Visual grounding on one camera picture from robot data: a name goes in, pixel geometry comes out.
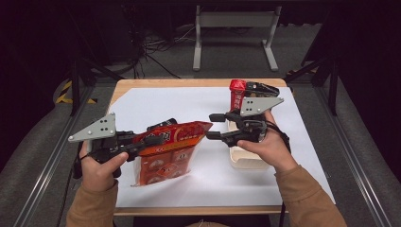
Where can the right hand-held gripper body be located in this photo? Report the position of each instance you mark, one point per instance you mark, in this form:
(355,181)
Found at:
(252,129)

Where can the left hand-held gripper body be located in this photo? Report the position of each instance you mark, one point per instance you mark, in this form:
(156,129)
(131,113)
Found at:
(101,129)

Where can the orange clear seasoning packet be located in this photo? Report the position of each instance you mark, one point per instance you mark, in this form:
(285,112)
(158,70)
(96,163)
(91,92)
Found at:
(170,157)

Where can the large red black seasoning packet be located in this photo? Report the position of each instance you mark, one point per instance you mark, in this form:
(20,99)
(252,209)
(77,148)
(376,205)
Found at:
(237,94)

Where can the white compartment plastic container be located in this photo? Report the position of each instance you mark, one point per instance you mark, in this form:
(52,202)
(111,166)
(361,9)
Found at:
(246,160)

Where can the person's right hand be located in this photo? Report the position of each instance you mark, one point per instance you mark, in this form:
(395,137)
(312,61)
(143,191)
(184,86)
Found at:
(271,148)

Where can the person's left hand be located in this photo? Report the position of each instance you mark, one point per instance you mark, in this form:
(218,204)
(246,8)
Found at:
(97,173)

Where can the small black red seasoning packet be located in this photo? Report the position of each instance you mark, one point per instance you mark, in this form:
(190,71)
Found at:
(162,124)

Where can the white table mat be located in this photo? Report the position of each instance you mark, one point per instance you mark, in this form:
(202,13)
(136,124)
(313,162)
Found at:
(176,104)

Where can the yellow black hazard tape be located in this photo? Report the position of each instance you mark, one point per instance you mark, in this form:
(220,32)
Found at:
(64,94)

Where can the black tripod stand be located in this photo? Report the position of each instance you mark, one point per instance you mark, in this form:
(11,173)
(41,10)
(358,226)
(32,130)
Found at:
(332,85)
(75,85)

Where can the aluminium rail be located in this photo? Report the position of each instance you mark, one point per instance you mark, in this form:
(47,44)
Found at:
(356,164)
(47,170)

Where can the white metal stand frame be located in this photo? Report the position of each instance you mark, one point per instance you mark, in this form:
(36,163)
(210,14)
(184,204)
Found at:
(236,19)

